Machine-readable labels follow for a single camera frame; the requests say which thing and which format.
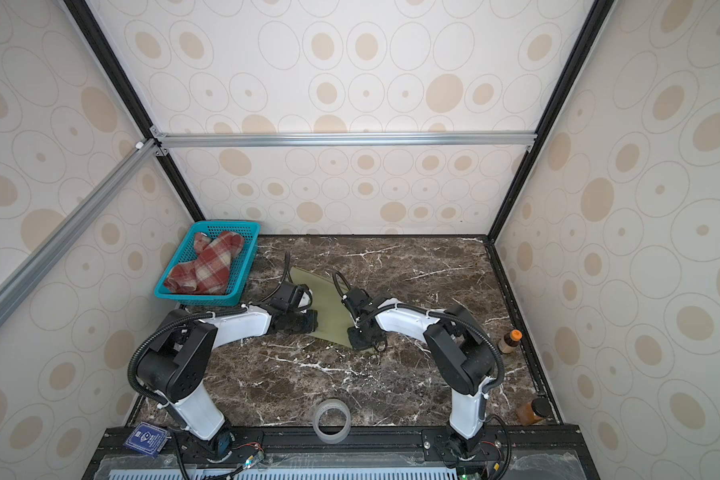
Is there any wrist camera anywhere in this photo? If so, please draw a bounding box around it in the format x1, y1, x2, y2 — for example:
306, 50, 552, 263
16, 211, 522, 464
342, 287, 372, 317
269, 281, 313, 312

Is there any clear tape roll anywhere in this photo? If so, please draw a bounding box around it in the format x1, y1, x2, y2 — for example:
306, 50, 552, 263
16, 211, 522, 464
312, 399, 352, 445

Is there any olive green skirt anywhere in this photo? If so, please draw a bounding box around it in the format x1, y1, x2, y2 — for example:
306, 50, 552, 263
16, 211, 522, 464
290, 267, 354, 349

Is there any teal plastic basket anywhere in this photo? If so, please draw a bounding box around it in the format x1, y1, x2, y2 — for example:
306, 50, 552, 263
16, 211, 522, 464
154, 220, 260, 306

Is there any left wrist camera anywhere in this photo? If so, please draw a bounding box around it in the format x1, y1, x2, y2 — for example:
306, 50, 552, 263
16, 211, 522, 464
269, 281, 313, 312

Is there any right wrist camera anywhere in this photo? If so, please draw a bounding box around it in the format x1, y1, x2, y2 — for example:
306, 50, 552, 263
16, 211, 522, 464
342, 287, 372, 317

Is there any blue card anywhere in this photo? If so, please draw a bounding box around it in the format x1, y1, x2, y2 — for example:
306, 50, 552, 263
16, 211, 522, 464
123, 422, 170, 458

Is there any brown jar black lid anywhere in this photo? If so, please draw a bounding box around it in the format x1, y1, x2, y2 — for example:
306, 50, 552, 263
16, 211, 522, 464
516, 397, 553, 426

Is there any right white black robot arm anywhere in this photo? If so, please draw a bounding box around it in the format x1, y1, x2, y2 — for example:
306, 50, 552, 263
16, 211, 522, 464
341, 290, 505, 460

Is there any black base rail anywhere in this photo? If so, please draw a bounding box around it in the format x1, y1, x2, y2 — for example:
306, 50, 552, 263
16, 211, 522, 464
83, 425, 599, 479

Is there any brown bottle orange cap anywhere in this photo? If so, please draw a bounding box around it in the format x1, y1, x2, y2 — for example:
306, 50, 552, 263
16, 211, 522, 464
497, 329, 523, 355

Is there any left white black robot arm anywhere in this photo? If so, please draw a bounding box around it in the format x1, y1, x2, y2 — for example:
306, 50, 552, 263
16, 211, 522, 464
127, 305, 318, 462

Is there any red plaid skirt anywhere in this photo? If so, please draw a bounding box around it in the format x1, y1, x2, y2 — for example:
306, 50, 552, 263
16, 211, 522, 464
162, 231, 245, 295

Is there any horizontal aluminium rail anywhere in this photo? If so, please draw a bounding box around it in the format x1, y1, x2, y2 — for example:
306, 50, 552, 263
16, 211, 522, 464
157, 131, 537, 148

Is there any left slanted aluminium rail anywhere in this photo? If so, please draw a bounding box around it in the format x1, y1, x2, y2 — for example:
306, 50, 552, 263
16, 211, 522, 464
0, 139, 157, 328

